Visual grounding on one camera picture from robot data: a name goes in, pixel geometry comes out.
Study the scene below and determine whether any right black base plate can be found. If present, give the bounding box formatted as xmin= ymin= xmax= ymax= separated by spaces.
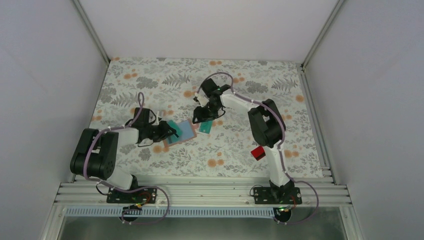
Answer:
xmin=250 ymin=186 xmax=303 ymax=205

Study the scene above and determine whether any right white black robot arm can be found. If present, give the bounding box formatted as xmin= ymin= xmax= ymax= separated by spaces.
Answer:
xmin=192 ymin=78 xmax=294 ymax=204

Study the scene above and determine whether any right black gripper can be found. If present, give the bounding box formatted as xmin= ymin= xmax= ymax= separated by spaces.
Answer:
xmin=193 ymin=100 xmax=222 ymax=124

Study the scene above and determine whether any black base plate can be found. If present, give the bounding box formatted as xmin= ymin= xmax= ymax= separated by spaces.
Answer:
xmin=250 ymin=186 xmax=303 ymax=205
xmin=106 ymin=188 xmax=157 ymax=205

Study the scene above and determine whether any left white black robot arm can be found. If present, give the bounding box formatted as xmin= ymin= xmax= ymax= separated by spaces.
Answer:
xmin=70 ymin=107 xmax=182 ymax=203

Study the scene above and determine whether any aluminium rail frame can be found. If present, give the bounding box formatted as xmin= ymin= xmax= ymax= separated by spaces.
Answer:
xmin=54 ymin=175 xmax=352 ymax=207

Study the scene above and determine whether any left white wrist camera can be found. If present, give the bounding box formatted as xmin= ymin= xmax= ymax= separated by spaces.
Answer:
xmin=156 ymin=111 xmax=164 ymax=123

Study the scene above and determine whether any floral patterned table mat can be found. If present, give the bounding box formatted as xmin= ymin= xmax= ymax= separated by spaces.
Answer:
xmin=90 ymin=57 xmax=323 ymax=178

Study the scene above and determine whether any grey slotted cable duct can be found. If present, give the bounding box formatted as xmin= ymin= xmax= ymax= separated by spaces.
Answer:
xmin=64 ymin=206 xmax=275 ymax=219

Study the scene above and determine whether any red card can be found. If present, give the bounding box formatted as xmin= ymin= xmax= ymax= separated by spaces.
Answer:
xmin=250 ymin=145 xmax=266 ymax=161

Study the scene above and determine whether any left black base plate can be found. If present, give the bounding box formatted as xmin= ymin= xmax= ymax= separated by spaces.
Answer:
xmin=106 ymin=188 xmax=157 ymax=205

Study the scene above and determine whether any teal card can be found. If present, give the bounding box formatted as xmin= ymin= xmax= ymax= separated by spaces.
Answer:
xmin=198 ymin=120 xmax=214 ymax=134
xmin=167 ymin=120 xmax=183 ymax=139

